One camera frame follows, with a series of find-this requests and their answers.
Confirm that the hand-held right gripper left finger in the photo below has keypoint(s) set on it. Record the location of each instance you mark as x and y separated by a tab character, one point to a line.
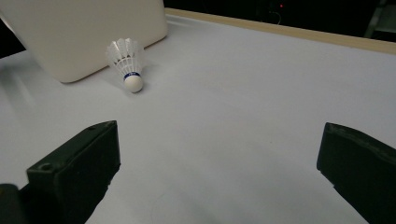
74	168

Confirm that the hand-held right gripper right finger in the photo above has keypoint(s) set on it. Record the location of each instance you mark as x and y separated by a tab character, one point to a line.
364	168

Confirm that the white feather shuttlecock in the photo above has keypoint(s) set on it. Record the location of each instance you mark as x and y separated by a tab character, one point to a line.
134	83

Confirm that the cream plastic storage basket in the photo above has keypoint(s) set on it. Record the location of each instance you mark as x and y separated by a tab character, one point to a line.
77	37

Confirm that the grey metal stand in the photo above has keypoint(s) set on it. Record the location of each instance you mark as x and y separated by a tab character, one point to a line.
377	18

